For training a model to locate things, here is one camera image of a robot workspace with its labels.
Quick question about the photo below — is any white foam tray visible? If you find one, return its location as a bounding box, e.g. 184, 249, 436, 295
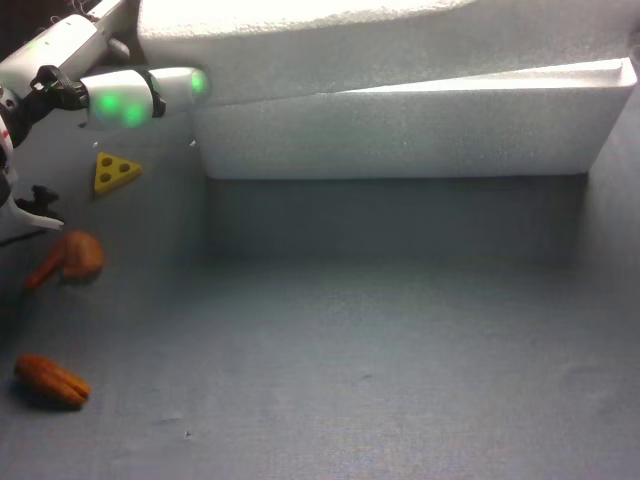
192, 55, 639, 181

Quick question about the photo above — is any toy chicken drumstick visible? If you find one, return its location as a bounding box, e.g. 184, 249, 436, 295
25, 229, 106, 292

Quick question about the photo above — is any orange grooved toy bread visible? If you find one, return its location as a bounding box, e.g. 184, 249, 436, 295
13, 353, 93, 404

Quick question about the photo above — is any grey table cloth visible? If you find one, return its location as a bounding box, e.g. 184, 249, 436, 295
0, 49, 640, 480

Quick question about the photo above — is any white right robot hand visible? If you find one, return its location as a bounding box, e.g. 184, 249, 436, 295
0, 0, 212, 131

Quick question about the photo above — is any yellow toy cheese wedge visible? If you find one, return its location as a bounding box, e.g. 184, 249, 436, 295
92, 150, 144, 197

